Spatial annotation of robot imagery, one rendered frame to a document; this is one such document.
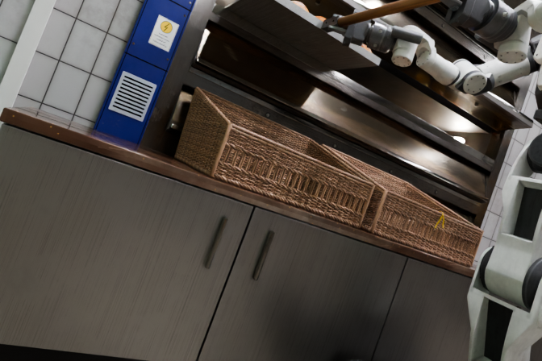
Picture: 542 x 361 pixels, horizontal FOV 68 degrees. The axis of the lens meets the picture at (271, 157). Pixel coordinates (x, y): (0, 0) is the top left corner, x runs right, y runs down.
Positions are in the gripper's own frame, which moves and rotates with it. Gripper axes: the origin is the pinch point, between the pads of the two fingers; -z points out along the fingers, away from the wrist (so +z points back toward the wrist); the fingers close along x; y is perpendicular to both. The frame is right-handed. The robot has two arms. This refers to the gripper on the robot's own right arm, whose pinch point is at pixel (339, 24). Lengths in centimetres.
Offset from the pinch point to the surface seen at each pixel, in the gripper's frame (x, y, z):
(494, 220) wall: -34, -121, 116
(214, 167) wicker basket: -58, 28, -15
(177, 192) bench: -67, 36, -20
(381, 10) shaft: -0.9, 19.6, 11.4
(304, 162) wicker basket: -48, 13, 6
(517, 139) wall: 16, -118, 112
